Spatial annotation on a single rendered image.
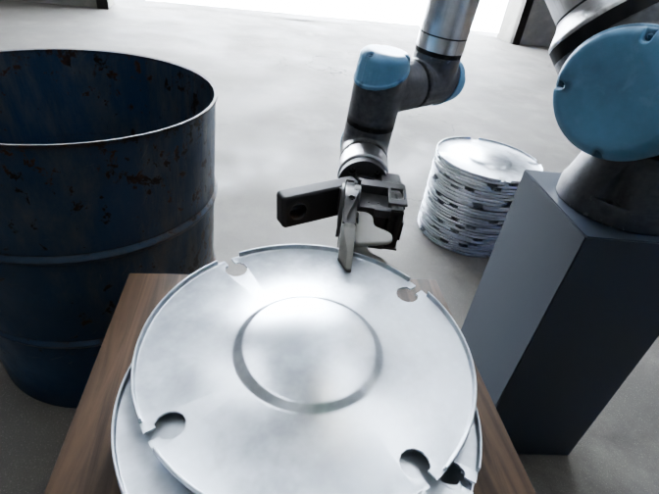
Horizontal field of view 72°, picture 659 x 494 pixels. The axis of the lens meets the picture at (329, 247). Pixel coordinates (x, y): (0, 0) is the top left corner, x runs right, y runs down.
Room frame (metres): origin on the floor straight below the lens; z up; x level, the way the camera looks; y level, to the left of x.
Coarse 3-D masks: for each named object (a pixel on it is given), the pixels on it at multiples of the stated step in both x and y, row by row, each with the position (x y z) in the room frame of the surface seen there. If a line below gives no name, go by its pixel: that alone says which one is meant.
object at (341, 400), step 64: (256, 256) 0.39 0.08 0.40; (320, 256) 0.41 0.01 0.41; (192, 320) 0.29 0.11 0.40; (256, 320) 0.30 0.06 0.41; (320, 320) 0.31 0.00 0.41; (384, 320) 0.32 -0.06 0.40; (448, 320) 0.33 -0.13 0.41; (192, 384) 0.22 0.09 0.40; (256, 384) 0.23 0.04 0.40; (320, 384) 0.24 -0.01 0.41; (384, 384) 0.25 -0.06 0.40; (448, 384) 0.26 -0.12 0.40; (192, 448) 0.17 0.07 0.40; (256, 448) 0.18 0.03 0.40; (320, 448) 0.19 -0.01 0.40; (384, 448) 0.19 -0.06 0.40; (448, 448) 0.20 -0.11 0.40
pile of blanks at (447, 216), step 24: (432, 168) 1.20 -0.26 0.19; (432, 192) 1.16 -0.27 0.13; (456, 192) 1.11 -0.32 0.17; (480, 192) 1.07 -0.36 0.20; (504, 192) 1.07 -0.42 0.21; (432, 216) 1.14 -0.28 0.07; (456, 216) 1.09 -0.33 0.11; (480, 216) 1.08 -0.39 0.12; (504, 216) 1.07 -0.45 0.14; (432, 240) 1.11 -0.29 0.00; (456, 240) 1.08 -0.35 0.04; (480, 240) 1.07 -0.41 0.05
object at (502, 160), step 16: (448, 144) 1.28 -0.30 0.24; (464, 144) 1.29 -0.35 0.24; (480, 144) 1.31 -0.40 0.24; (496, 144) 1.33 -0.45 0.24; (448, 160) 1.16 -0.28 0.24; (464, 160) 1.17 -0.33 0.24; (480, 160) 1.17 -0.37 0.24; (496, 160) 1.19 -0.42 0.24; (512, 160) 1.22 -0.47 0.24; (528, 160) 1.24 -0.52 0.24; (480, 176) 1.07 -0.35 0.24; (496, 176) 1.09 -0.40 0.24; (512, 176) 1.11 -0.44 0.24
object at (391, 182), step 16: (352, 160) 0.59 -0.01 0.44; (368, 160) 0.59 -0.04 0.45; (368, 176) 0.58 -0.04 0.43; (384, 176) 0.58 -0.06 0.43; (368, 192) 0.52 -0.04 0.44; (384, 192) 0.52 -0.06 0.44; (400, 192) 0.53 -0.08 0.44; (368, 208) 0.48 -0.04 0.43; (384, 208) 0.49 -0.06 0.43; (400, 208) 0.49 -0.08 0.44; (336, 224) 0.51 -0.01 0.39; (384, 224) 0.51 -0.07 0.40; (400, 224) 0.49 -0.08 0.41
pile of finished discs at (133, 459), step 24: (120, 408) 0.20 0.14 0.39; (120, 432) 0.18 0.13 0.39; (168, 432) 0.19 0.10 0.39; (480, 432) 0.22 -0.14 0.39; (120, 456) 0.17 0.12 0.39; (144, 456) 0.17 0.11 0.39; (408, 456) 0.20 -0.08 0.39; (480, 456) 0.20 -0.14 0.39; (120, 480) 0.15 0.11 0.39; (144, 480) 0.15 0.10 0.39; (168, 480) 0.15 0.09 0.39; (432, 480) 0.18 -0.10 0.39; (456, 480) 0.19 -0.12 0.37
